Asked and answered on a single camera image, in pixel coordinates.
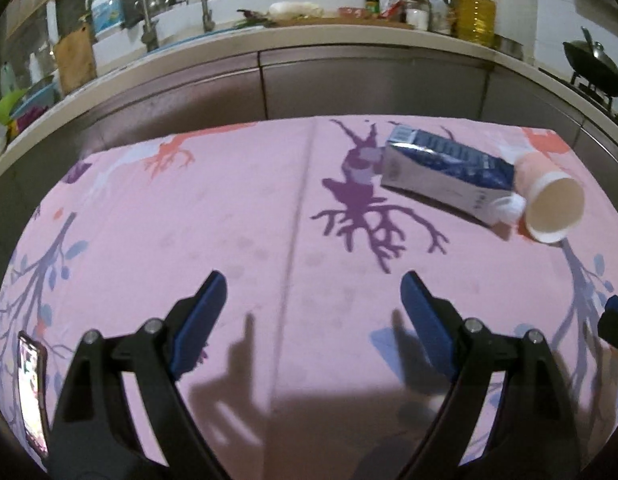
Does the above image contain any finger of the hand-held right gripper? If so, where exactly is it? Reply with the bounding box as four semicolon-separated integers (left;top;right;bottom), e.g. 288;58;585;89
596;295;618;356

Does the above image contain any green plastic bowl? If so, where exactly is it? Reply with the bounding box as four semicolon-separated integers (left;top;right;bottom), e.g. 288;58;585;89
0;89;28;122

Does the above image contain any blue and white milk carton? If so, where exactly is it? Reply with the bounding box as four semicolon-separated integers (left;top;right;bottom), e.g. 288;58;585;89
380;125;520;227

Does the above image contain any blue detergent jug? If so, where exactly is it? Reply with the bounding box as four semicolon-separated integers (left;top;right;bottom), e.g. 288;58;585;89
90;0;128;37

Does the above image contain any upright wooden cutting board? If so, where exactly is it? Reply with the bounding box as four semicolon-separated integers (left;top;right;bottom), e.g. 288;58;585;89
53;25;98;94

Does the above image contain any pink paper cup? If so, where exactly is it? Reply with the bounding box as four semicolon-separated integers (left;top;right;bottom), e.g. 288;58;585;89
514;152;586;244

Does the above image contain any yellow cooking oil bottle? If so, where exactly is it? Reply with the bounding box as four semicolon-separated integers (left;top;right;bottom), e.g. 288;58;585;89
456;0;498;49

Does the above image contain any grey kitchen cabinet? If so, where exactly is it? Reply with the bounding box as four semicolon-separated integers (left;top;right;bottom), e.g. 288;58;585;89
0;45;618;241

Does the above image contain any blue plastic basin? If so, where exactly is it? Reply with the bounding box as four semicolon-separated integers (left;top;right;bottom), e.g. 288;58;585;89
12;76;58;122

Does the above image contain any tall steel faucet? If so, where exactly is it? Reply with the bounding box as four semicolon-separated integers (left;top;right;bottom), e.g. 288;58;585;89
86;0;157;53

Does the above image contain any flat wooden cutting board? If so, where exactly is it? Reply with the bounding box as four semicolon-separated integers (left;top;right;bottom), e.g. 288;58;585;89
239;12;415;30

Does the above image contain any smartphone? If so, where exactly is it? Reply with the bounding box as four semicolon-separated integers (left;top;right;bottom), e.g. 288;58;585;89
16;330;51;461

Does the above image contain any black wok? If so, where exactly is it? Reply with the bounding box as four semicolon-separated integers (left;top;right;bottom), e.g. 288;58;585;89
562;26;618;99

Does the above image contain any curved steel faucet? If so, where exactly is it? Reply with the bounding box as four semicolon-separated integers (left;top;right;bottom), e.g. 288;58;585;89
156;0;215;34

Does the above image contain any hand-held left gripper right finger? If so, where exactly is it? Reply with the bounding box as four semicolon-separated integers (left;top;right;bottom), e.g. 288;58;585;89
399;270;582;480

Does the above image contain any pink printed tablecloth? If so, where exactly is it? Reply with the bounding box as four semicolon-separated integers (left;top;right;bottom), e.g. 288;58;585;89
0;115;618;480

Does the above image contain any white radish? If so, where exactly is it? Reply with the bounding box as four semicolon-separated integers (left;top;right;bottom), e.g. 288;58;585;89
268;1;324;20

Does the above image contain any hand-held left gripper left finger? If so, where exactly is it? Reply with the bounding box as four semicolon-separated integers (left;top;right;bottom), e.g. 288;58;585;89
46;270;229;480

